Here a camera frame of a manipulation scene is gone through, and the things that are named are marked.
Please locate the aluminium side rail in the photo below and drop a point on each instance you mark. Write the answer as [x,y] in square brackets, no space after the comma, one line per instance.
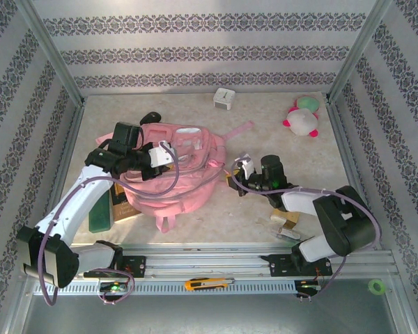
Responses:
[67,146]
[348,146]

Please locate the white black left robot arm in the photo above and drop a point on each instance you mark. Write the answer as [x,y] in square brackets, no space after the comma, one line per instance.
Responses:
[73,205]

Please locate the black computer mouse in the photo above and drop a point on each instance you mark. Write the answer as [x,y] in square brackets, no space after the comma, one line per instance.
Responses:
[150,116]

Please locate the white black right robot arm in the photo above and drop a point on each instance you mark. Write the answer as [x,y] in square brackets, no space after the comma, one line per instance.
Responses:
[341,222]

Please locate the pink backpack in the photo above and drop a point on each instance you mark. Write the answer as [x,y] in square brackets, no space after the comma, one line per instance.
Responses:
[181,188]

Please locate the green pink plush toy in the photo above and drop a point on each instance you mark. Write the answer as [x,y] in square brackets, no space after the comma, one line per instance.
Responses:
[308,102]

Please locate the green book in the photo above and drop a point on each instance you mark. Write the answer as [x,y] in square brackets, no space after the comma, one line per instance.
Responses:
[99,215]

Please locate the green tape roll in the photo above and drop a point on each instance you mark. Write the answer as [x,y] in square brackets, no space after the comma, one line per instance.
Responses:
[370,286]

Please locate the aluminium mounting rail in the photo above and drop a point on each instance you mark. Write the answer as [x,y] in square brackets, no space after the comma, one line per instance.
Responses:
[209,259]

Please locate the tan wooden block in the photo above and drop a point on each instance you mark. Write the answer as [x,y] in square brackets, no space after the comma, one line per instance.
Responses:
[285,219]

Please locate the dark book with gold print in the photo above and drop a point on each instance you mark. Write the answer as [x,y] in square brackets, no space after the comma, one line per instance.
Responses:
[123,208]

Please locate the white pink plush toy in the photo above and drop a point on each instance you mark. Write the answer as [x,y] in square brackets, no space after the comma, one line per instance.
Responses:
[301,121]

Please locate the white cube clock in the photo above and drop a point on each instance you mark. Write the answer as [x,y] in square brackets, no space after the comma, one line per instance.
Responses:
[224,99]

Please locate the orange utility knife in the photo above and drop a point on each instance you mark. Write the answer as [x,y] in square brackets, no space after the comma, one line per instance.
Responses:
[202,283]

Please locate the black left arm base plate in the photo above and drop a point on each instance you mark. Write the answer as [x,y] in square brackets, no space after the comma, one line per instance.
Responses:
[137,266]

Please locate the aluminium frame post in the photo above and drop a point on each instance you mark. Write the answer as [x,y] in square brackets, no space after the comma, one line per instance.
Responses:
[52,52]
[357,52]

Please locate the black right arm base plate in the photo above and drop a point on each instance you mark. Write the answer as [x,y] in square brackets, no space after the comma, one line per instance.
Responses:
[278,266]

